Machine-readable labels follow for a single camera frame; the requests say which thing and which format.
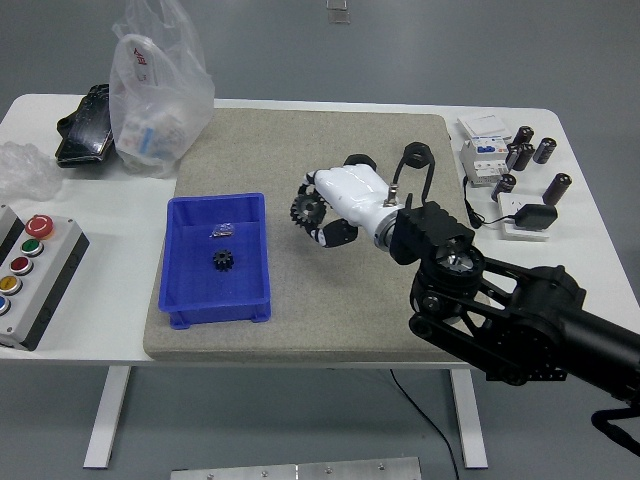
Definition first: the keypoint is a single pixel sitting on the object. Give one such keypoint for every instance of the clear plastic bag with contents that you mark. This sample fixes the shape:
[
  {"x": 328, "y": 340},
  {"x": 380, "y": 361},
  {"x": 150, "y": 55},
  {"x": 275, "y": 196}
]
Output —
[{"x": 150, "y": 130}]

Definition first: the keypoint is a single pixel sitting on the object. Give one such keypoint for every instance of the large black gear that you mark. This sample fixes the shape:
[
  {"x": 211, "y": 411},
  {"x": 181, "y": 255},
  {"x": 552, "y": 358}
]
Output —
[{"x": 302, "y": 211}]

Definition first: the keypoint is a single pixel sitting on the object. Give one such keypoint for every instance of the silver metal plate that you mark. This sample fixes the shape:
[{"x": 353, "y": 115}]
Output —
[{"x": 300, "y": 471}]

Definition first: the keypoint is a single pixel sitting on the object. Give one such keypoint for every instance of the white table leg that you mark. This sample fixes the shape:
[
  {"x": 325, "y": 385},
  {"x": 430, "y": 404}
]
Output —
[
  {"x": 107, "y": 415},
  {"x": 472, "y": 425}
]

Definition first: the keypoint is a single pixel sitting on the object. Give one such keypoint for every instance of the blue plastic box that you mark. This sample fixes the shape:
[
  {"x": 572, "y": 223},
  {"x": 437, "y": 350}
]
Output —
[{"x": 235, "y": 290}]

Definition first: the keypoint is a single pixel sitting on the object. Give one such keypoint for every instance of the grey-brown foam mat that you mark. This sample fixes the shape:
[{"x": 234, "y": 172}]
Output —
[{"x": 310, "y": 300}]

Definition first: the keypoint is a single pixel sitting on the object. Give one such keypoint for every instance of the crumpled clear plastic wrap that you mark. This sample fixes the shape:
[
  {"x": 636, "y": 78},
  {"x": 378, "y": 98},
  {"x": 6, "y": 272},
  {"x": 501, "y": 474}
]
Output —
[{"x": 25, "y": 170}]

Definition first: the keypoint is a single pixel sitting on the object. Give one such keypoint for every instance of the small black hex nut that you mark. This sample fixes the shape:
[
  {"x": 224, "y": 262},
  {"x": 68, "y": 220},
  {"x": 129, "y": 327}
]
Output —
[{"x": 415, "y": 154}]

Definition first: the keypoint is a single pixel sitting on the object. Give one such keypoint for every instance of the black gloves pack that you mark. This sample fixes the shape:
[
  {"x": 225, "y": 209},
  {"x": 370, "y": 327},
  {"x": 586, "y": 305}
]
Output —
[{"x": 85, "y": 130}]

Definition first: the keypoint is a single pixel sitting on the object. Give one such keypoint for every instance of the grey push-button control box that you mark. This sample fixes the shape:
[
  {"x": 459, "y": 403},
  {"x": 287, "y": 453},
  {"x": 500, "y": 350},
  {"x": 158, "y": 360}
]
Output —
[{"x": 35, "y": 280}]

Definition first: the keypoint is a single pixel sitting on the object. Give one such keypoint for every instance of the black cylindrical capacitor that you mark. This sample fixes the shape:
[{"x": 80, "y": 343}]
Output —
[
  {"x": 525, "y": 157},
  {"x": 544, "y": 151},
  {"x": 504, "y": 187},
  {"x": 524, "y": 137},
  {"x": 556, "y": 190},
  {"x": 512, "y": 154}
]

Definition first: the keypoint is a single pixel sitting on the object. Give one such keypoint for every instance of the large black hex nut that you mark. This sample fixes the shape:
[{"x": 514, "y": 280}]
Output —
[{"x": 360, "y": 159}]

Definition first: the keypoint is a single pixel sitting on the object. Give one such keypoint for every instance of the clear floor fixture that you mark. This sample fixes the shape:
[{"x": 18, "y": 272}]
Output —
[{"x": 338, "y": 14}]

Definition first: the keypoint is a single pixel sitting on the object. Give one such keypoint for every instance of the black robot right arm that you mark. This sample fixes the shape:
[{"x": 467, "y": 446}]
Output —
[{"x": 540, "y": 310}]

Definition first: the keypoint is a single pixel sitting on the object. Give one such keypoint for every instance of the black plug adapter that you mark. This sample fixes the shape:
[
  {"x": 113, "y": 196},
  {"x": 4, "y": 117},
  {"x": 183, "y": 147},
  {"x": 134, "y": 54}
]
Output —
[{"x": 536, "y": 216}]

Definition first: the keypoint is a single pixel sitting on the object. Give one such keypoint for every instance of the white circuit breaker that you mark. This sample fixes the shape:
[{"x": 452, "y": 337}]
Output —
[{"x": 480, "y": 162}]

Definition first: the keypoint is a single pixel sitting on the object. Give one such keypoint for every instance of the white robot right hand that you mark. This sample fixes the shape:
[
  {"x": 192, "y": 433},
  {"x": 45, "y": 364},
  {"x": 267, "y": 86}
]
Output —
[{"x": 355, "y": 192}]

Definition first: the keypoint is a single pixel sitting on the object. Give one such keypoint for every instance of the small black gear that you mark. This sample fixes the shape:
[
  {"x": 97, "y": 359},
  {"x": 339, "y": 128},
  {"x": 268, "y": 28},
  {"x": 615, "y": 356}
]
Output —
[{"x": 223, "y": 261}]

